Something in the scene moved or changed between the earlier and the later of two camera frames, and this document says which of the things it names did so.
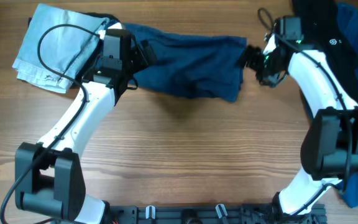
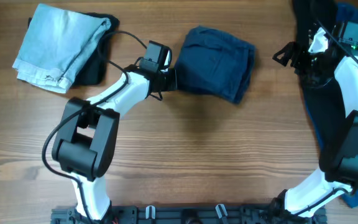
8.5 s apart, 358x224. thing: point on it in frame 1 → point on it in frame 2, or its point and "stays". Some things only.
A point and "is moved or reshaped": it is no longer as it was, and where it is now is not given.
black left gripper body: (148, 53) → (169, 80)
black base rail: (211, 214) stays
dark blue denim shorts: (207, 66) is moved or reshaped
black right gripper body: (258, 62) → (295, 57)
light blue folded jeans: (64, 50) stays
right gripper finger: (253, 58) → (288, 51)
